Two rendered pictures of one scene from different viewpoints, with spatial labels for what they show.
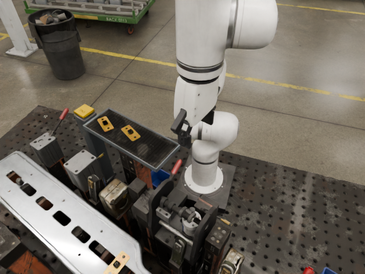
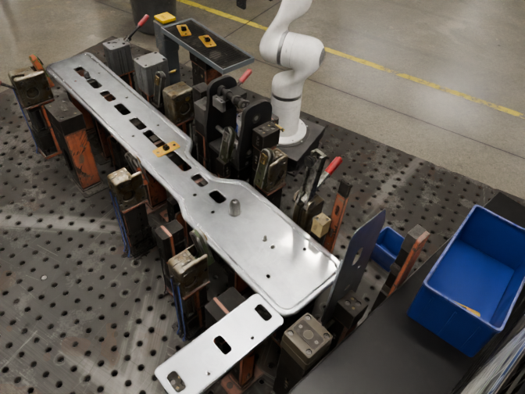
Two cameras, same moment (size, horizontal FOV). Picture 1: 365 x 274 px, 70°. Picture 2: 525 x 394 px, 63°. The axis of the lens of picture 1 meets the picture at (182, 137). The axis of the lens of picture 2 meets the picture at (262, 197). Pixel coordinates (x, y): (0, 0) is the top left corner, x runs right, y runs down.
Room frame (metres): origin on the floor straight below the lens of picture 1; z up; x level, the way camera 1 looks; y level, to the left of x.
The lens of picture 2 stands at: (-0.69, -0.27, 1.91)
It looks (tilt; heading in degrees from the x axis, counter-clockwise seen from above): 47 degrees down; 9
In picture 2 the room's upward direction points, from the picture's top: 5 degrees clockwise
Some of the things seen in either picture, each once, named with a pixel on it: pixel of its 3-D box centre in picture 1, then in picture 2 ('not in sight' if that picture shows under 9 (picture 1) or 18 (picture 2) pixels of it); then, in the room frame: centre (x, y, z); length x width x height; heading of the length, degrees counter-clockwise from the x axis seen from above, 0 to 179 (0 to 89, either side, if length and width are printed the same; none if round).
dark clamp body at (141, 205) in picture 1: (152, 226); (211, 146); (0.46, 0.12, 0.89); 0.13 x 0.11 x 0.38; 145
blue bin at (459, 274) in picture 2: not in sight; (474, 276); (-0.04, -0.67, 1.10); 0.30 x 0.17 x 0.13; 153
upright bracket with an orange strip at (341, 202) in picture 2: not in sight; (328, 245); (0.08, -0.35, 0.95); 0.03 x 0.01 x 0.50; 55
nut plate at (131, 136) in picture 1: (130, 131); (207, 40); (0.70, 0.20, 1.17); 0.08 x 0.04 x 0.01; 40
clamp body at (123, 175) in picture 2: not in sight; (133, 213); (0.10, 0.25, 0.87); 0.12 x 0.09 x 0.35; 145
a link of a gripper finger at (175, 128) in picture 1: (184, 117); not in sight; (0.38, 0.00, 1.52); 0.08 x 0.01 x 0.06; 145
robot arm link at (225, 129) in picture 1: (214, 136); (297, 66); (0.75, -0.13, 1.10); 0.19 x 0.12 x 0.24; 81
